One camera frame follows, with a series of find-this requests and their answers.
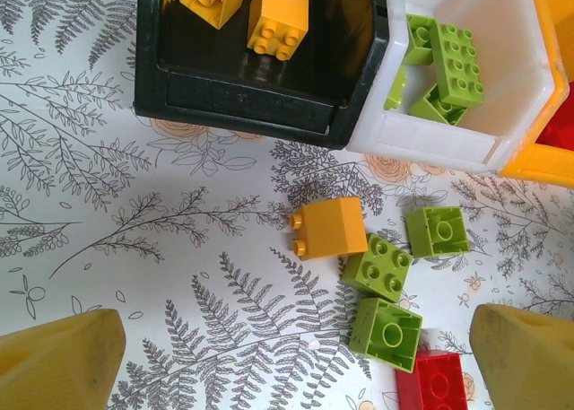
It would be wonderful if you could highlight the floral printed tablecloth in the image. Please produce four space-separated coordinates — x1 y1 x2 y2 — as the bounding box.
0 0 574 410

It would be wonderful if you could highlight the orange plastic bin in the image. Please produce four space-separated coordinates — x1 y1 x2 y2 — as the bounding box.
500 0 574 189

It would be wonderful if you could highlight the white plastic bin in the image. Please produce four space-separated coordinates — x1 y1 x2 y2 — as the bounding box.
347 0 569 176

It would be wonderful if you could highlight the red lego brick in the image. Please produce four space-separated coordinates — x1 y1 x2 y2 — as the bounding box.
396 350 470 410
535 81 574 149

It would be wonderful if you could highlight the black plastic bin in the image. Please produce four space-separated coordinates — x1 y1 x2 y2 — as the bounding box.
133 0 391 150

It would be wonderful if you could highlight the long green lego brick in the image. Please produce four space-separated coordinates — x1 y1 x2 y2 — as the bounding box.
428 22 488 109

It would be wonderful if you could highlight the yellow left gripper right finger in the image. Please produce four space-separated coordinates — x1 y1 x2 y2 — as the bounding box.
469 303 574 410

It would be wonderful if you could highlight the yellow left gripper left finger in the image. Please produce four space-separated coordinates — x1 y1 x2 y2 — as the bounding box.
0 308 127 410

